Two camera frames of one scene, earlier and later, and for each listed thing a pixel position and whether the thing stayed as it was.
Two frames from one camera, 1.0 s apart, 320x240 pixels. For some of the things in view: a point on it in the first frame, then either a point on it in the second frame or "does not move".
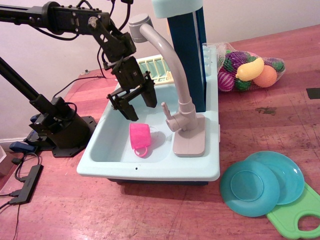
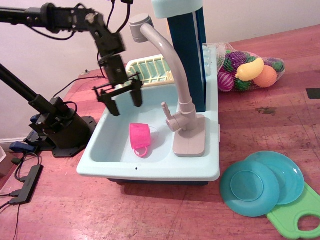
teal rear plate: x=290 y=174 does not move
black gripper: x=129 y=75 → x=117 y=74
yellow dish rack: x=155 y=65 does not move
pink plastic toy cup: x=139 y=135 does not move
